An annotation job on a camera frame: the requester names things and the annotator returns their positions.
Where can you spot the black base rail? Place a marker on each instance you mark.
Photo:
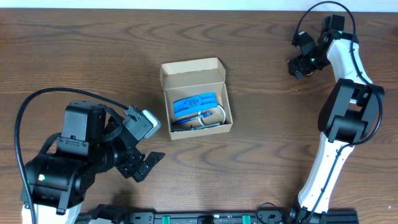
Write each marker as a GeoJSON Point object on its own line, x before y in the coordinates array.
{"type": "Point", "coordinates": [269, 215]}

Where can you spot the blue ballpoint pen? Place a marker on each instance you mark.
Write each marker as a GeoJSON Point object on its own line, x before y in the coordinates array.
{"type": "Point", "coordinates": [185, 120]}

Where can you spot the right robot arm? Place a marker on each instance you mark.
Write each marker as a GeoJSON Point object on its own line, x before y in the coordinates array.
{"type": "Point", "coordinates": [351, 113]}

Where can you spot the blue plastic case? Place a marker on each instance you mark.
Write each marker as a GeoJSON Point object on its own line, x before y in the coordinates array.
{"type": "Point", "coordinates": [194, 104]}

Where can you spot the white tape roll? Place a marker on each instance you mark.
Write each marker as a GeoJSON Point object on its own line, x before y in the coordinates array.
{"type": "Point", "coordinates": [219, 116]}

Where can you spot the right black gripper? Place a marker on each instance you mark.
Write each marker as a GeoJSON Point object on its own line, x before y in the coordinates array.
{"type": "Point", "coordinates": [306, 66]}

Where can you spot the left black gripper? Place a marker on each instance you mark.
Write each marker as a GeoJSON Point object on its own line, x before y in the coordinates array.
{"type": "Point", "coordinates": [129, 165]}

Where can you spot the grey Sharpie marker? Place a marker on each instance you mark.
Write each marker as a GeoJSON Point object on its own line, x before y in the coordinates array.
{"type": "Point", "coordinates": [184, 128]}

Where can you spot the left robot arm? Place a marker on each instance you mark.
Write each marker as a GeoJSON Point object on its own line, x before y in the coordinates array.
{"type": "Point", "coordinates": [94, 139]}

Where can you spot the white Toyo whiteboard marker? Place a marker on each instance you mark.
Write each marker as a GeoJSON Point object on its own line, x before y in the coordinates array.
{"type": "Point", "coordinates": [205, 126]}

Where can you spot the brown cardboard box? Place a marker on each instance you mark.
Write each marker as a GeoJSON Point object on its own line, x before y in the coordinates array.
{"type": "Point", "coordinates": [181, 80]}

